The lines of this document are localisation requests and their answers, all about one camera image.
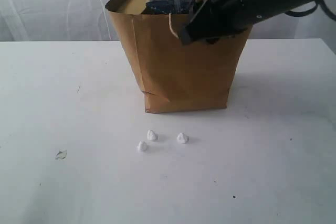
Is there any torn clear plastic scrap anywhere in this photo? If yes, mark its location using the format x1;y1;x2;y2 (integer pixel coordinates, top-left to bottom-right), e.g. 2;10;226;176
55;150;67;160

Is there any noodle packet blue and white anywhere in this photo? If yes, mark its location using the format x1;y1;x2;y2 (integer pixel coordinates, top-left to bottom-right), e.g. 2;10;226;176
145;0;195;15

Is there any white background curtain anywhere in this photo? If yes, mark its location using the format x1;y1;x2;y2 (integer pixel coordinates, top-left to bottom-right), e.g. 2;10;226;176
0;0;336;42

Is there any white paper bit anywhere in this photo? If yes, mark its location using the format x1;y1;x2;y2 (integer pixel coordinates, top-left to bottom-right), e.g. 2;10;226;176
137;141;148;152
147;130;158;142
176;132;189;144

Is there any brown paper shopping bag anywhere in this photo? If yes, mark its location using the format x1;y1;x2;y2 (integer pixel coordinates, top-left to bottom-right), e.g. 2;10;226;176
106;0;249;113

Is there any clear jar with gold lid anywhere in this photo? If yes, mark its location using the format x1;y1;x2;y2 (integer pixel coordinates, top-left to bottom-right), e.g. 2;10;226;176
118;0;148;15

